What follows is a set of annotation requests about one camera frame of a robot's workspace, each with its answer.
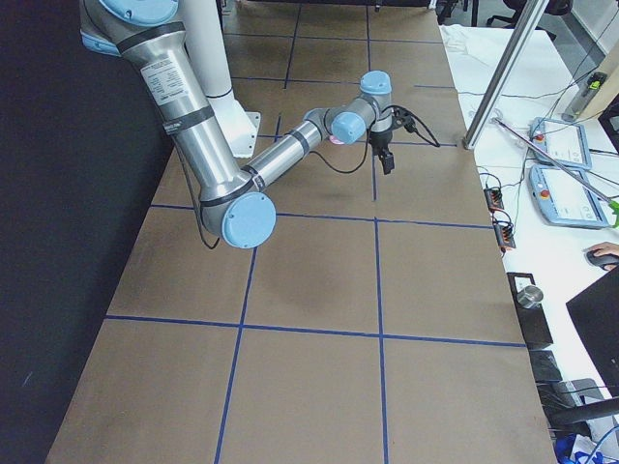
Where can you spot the aluminium frame post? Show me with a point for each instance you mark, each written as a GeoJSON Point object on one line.
{"type": "Point", "coordinates": [525, 26]}

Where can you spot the black computer mouse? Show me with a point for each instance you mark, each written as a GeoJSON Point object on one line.
{"type": "Point", "coordinates": [601, 261]}

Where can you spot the upper teach pendant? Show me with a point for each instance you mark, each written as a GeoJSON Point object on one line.
{"type": "Point", "coordinates": [562, 141]}

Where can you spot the lower teach pendant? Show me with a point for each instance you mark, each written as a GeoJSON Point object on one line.
{"type": "Point", "coordinates": [563, 201]}

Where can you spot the pink mesh pen holder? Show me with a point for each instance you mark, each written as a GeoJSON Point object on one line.
{"type": "Point", "coordinates": [336, 141]}

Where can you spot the person's hand on mouse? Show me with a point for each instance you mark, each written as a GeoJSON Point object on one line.
{"type": "Point", "coordinates": [604, 248]}

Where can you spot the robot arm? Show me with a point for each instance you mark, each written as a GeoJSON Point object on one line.
{"type": "Point", "coordinates": [177, 48]}

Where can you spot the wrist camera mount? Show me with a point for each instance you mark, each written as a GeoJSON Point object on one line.
{"type": "Point", "coordinates": [402, 118]}

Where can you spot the teach pendant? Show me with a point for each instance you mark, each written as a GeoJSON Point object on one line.
{"type": "Point", "coordinates": [562, 141]}
{"type": "Point", "coordinates": [563, 201]}

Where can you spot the metal cup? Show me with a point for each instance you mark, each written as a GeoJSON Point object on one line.
{"type": "Point", "coordinates": [529, 297]}

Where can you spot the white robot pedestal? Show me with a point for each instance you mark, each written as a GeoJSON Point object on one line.
{"type": "Point", "coordinates": [209, 62]}

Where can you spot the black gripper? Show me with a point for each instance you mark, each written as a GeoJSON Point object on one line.
{"type": "Point", "coordinates": [380, 140]}

